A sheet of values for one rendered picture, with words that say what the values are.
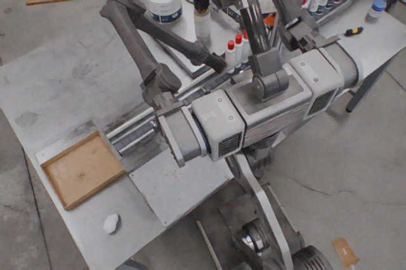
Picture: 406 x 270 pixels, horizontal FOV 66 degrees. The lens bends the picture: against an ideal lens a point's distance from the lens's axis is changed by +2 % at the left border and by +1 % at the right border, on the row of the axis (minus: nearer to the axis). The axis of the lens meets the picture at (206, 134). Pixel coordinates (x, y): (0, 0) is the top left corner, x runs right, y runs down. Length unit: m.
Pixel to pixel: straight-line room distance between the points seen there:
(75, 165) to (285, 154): 1.52
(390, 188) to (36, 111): 2.34
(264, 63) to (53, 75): 1.41
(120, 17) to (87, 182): 0.79
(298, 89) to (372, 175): 1.81
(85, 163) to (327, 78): 1.15
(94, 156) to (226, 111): 0.94
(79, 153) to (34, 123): 0.31
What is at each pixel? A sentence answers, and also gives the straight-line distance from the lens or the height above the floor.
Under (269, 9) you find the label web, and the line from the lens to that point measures 1.85.
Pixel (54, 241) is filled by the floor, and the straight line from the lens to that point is 2.48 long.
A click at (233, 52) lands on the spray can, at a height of 1.04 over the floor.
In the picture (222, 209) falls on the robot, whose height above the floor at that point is 0.26.
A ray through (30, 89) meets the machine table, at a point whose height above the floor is 0.83.
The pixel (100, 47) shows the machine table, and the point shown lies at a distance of 1.99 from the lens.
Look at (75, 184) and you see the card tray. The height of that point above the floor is 0.83.
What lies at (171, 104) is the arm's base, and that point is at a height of 1.51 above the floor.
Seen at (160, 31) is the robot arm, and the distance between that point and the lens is 1.27.
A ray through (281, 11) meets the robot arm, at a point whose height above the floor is 1.49.
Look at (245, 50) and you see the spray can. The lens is 1.65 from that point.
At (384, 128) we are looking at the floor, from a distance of 2.83.
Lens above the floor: 2.20
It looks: 63 degrees down
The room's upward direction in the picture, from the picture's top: 3 degrees counter-clockwise
